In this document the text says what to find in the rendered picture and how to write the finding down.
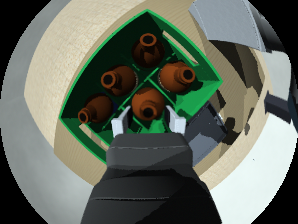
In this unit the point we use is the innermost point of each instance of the green plastic crate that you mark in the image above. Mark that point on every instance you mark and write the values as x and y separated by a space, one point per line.
109 53

